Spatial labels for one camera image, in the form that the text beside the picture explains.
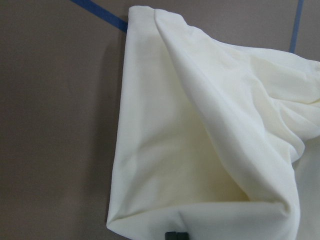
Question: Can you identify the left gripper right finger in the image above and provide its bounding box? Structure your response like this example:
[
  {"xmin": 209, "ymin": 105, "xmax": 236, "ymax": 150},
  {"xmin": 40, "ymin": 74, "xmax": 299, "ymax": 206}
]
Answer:
[{"xmin": 176, "ymin": 232, "xmax": 188, "ymax": 240}]

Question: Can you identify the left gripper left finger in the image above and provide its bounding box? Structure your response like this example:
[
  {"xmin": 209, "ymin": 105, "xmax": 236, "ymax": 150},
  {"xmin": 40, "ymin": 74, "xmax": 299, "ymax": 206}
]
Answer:
[{"xmin": 165, "ymin": 231, "xmax": 177, "ymax": 240}]

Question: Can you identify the cream cat print t-shirt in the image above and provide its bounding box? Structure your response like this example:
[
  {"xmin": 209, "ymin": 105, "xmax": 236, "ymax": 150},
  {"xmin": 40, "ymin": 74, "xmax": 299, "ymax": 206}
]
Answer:
[{"xmin": 106, "ymin": 6, "xmax": 320, "ymax": 240}]

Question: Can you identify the blue tape line lengthwise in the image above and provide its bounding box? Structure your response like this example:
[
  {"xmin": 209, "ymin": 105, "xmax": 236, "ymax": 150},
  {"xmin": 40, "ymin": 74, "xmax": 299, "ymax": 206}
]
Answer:
[{"xmin": 71, "ymin": 0, "xmax": 128, "ymax": 33}]

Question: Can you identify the blue tape line crosswise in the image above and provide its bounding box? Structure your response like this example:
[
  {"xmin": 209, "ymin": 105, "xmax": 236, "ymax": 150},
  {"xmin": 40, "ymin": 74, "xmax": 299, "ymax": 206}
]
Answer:
[{"xmin": 289, "ymin": 0, "xmax": 304, "ymax": 54}]

